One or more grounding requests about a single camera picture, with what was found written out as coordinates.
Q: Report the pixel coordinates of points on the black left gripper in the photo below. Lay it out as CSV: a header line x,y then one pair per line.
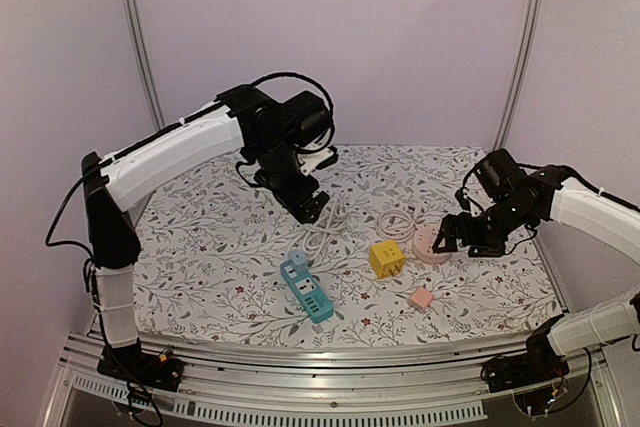
x,y
294,199

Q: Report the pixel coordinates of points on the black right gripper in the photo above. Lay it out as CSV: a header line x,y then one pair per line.
x,y
463,228

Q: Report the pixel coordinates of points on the blue USB charger plug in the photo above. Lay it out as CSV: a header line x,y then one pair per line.
x,y
299,261

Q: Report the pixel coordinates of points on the teal power strip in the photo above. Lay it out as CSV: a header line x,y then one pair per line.
x,y
307,292

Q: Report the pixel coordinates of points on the pink USB charger plug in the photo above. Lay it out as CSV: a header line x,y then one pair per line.
x,y
421,299

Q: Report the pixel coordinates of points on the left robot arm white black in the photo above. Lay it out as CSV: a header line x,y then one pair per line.
x,y
282,123

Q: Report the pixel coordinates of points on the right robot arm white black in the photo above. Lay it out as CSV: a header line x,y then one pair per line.
x,y
523,197

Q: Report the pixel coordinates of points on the pink round power socket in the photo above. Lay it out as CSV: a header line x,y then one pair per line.
x,y
422,246

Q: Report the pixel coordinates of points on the yellow cube socket adapter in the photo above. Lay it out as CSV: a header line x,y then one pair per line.
x,y
386,259

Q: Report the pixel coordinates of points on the floral patterned table mat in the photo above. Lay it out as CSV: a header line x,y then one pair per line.
x,y
212,248

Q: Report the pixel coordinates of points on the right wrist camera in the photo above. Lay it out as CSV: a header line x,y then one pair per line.
x,y
498,174

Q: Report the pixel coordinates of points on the aluminium front rail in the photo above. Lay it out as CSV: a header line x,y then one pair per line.
x,y
420,385

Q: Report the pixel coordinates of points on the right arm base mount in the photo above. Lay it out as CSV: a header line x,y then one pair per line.
x,y
538,363

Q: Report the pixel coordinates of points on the right aluminium frame post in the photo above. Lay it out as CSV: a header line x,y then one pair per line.
x,y
517,79

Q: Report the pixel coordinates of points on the aluminium frame post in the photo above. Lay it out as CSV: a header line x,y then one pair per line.
x,y
517,79
143,62

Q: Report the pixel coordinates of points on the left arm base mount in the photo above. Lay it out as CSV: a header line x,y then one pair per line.
x,y
161,370

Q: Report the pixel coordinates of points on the left aluminium frame post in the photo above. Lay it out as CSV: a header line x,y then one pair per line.
x,y
143,62

